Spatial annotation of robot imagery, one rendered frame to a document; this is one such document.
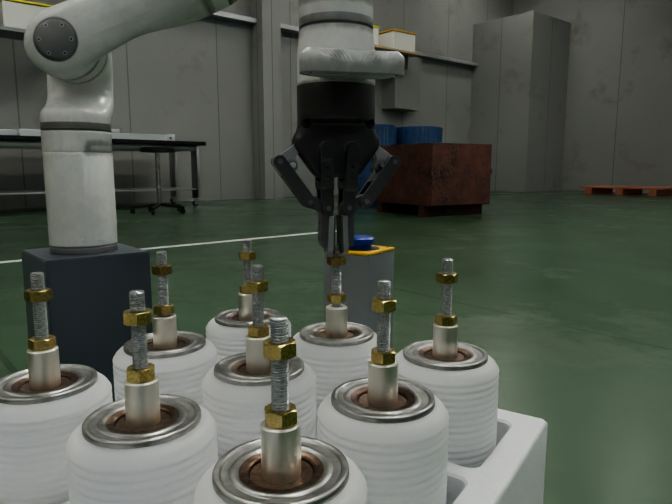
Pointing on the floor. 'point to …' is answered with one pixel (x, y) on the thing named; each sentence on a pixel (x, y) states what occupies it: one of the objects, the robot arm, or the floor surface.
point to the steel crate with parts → (438, 179)
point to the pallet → (627, 190)
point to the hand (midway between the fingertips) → (336, 233)
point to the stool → (157, 181)
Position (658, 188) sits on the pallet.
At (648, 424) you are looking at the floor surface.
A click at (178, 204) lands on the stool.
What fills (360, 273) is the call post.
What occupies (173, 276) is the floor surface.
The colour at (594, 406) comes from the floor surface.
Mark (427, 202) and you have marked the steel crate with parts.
